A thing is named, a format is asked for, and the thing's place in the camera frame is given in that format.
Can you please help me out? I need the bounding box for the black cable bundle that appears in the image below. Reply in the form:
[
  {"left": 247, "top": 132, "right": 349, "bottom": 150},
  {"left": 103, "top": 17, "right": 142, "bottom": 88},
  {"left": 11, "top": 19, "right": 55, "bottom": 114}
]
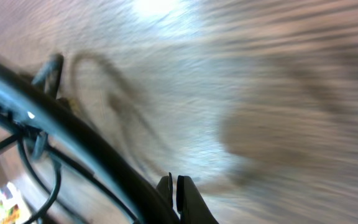
[{"left": 0, "top": 52, "right": 180, "bottom": 224}]

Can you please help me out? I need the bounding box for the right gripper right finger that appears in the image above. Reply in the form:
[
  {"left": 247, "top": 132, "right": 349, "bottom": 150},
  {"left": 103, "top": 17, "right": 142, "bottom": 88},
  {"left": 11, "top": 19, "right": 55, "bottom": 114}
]
[{"left": 176, "top": 175, "right": 218, "bottom": 224}]

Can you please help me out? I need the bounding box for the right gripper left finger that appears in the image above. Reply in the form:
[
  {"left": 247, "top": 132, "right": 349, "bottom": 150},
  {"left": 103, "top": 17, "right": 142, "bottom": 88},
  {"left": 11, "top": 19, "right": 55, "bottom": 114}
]
[{"left": 156, "top": 172, "right": 173, "bottom": 208}]

